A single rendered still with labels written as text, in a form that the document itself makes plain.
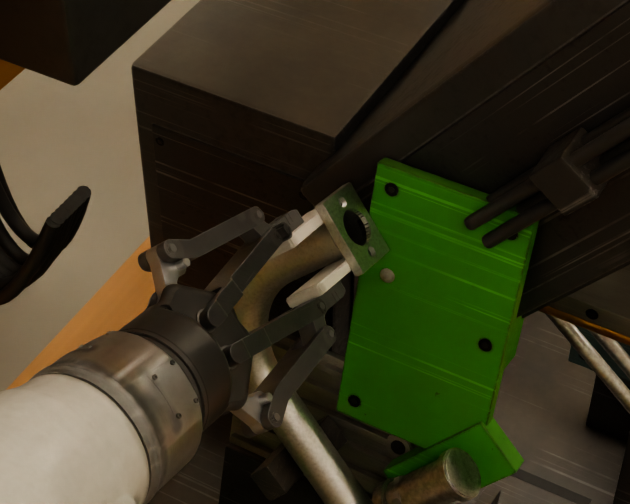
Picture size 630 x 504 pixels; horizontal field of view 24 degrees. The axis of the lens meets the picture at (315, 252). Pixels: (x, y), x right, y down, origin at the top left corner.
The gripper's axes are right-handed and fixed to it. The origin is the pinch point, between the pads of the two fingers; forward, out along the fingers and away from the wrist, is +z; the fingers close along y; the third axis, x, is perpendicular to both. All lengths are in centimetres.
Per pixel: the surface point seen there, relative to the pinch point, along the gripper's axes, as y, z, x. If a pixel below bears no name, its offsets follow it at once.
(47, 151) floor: 21, 137, 152
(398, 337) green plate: -8.7, 4.4, 0.9
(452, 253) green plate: -4.7, 4.3, -6.5
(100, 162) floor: 14, 140, 143
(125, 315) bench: -1.2, 23.2, 41.9
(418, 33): 8.5, 23.2, -1.8
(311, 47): 11.8, 17.6, 3.8
